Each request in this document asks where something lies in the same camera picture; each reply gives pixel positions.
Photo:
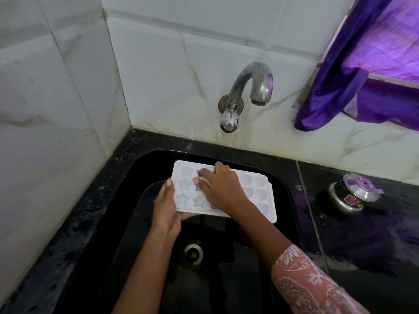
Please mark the small steel pot with lid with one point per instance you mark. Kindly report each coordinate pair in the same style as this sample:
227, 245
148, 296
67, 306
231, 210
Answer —
353, 196

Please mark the person's right hand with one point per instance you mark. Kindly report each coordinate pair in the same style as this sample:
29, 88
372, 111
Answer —
222, 192

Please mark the person's left forearm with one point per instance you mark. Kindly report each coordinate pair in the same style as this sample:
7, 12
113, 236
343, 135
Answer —
144, 277

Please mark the black sink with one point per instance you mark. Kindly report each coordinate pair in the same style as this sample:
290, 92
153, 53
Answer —
229, 281

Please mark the white ice tray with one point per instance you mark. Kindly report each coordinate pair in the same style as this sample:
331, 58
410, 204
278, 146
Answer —
255, 192

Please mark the chrome wall tap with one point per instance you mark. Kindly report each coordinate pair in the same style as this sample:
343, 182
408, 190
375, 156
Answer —
255, 81

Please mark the pink floral sleeve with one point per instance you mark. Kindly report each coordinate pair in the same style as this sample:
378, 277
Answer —
311, 287

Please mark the purple curtain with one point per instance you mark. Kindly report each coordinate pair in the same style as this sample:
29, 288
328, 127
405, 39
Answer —
376, 39

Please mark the person's right forearm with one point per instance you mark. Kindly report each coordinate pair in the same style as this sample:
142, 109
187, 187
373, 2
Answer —
262, 235

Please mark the person's left hand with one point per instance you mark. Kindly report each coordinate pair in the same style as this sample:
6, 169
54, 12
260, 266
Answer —
167, 215

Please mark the steel sink drain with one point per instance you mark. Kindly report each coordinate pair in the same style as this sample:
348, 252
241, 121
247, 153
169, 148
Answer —
193, 253

